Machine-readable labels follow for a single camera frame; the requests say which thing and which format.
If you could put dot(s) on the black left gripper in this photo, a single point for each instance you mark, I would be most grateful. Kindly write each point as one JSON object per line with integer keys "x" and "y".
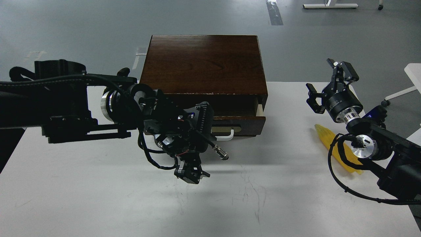
{"x": 190, "y": 168}

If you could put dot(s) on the dark wooden drawer cabinet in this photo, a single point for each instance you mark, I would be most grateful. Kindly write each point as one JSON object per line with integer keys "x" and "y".
{"x": 224, "y": 70}

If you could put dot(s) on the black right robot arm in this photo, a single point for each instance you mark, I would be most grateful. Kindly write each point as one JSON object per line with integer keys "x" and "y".
{"x": 368, "y": 145}

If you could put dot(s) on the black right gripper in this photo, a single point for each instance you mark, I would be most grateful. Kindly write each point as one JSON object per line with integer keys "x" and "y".
{"x": 336, "y": 98}

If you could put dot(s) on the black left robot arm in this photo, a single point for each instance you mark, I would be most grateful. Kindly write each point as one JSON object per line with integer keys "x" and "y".
{"x": 71, "y": 105}

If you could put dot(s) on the wooden drawer with white handle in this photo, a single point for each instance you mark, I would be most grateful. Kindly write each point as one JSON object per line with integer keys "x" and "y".
{"x": 238, "y": 123}

